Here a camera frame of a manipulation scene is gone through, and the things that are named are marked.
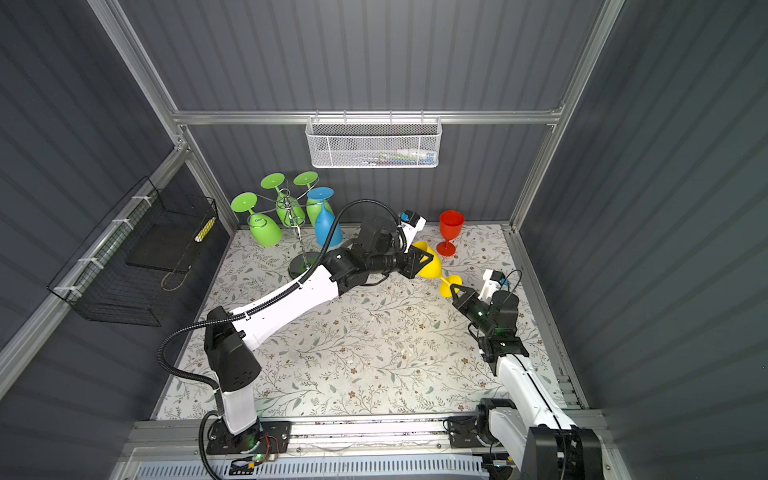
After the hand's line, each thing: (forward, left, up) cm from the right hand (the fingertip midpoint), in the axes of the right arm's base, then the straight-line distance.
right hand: (455, 288), depth 81 cm
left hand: (+2, +7, +13) cm, 14 cm away
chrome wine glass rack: (+20, +52, -15) cm, 58 cm away
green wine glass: (+19, +57, +5) cm, 60 cm away
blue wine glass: (+18, +37, +8) cm, 42 cm away
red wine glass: (+28, -3, -2) cm, 28 cm away
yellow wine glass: (0, +7, +9) cm, 12 cm away
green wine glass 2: (+19, +47, +13) cm, 52 cm away
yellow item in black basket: (+12, +69, +12) cm, 71 cm away
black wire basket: (+3, +81, +13) cm, 82 cm away
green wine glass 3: (+23, +42, +10) cm, 49 cm away
